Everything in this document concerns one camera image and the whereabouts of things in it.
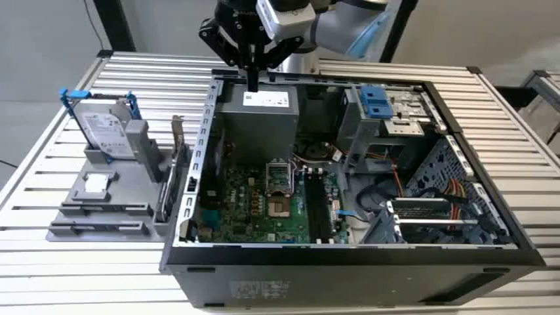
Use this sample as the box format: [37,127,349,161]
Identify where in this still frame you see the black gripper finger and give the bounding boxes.
[197,18,255,93]
[252,35,305,93]

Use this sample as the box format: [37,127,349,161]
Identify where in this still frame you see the RAM stick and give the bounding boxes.
[60,222,132,232]
[72,203,135,213]

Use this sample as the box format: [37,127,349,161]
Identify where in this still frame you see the blue plastic drive latch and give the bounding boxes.
[360,84,393,121]

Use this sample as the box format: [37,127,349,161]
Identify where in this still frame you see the grey power supply unit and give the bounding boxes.
[216,83,301,165]

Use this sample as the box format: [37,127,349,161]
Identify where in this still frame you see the black round fan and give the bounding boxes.
[299,139,339,162]

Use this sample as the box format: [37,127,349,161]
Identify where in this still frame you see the metal socket cover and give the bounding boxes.
[264,157,295,196]

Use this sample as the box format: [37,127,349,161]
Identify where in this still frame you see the hard disk in blue carrier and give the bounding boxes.
[57,87,141,164]

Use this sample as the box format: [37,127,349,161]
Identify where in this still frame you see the CPU socket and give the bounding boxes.
[265,194,293,220]

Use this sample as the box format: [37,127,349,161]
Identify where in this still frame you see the green motherboard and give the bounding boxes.
[195,163,352,245]

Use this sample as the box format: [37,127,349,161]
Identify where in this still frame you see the grey parts rack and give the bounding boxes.
[45,119,179,244]

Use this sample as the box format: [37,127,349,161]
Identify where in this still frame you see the silver CPU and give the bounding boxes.
[83,173,111,194]

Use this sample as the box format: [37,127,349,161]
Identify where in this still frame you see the metal disk bay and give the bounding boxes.
[361,196,483,244]

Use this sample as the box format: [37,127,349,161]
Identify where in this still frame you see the black PC case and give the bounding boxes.
[157,67,548,309]

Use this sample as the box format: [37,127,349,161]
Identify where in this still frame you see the black metal post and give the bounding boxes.
[377,0,420,64]
[85,0,137,53]

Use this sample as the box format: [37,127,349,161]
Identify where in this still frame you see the orange wire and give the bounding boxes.
[391,162,407,200]

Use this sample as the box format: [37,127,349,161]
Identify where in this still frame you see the black looped cable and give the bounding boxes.
[355,182,397,219]

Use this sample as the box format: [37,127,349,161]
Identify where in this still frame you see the red yellow wire bundle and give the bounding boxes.
[439,178,468,232]

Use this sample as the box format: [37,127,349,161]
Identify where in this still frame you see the black power cable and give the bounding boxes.
[404,187,472,205]

